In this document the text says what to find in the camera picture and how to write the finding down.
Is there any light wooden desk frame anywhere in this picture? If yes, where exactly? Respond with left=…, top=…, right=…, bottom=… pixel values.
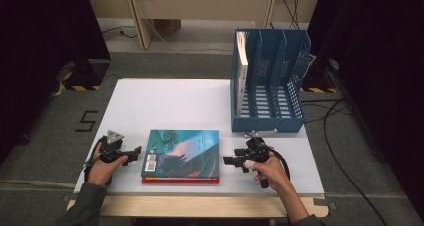
left=83, top=0, right=324, bottom=51

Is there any teal book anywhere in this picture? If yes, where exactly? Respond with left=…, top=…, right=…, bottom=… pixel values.
left=141, top=129, right=221, bottom=180

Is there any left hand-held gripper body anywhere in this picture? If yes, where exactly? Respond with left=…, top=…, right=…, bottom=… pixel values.
left=98, top=129, right=135, bottom=164

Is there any person's left hand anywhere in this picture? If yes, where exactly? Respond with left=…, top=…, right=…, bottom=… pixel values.
left=87, top=142, right=130, bottom=187

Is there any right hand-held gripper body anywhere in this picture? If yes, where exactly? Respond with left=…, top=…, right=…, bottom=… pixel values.
left=244, top=129, right=278, bottom=189

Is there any white book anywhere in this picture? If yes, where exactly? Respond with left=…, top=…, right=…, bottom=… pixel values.
left=234, top=30, right=250, bottom=118

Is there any thick black gripper cable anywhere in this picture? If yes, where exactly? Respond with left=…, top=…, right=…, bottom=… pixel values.
left=263, top=145, right=291, bottom=182

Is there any brown box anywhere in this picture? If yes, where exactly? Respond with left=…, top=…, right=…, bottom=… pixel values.
left=154, top=18, right=183, bottom=36

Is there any blue file rack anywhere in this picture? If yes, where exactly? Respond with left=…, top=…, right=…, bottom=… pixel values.
left=229, top=28, right=313, bottom=134

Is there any red book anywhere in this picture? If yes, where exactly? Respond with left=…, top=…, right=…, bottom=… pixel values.
left=141, top=177, right=221, bottom=185

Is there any black floor cable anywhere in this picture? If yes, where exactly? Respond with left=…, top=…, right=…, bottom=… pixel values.
left=300, top=97, right=354, bottom=125
left=322, top=99, right=389, bottom=226
left=100, top=25, right=138, bottom=40

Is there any black curtain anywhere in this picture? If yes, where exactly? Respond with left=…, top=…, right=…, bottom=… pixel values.
left=0, top=0, right=112, bottom=164
left=305, top=0, right=424, bottom=220

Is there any person's right hand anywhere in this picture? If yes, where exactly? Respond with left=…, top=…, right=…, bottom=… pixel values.
left=243, top=154, right=291, bottom=192

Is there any white floor cable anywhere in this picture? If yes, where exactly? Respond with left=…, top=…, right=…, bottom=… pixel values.
left=144, top=17, right=234, bottom=53

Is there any black stand base striped tape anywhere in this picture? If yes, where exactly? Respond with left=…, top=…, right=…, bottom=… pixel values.
left=299, top=52, right=342, bottom=94
left=62, top=59, right=111, bottom=92

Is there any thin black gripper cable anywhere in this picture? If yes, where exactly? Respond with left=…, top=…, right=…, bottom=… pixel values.
left=83, top=137, right=105, bottom=184

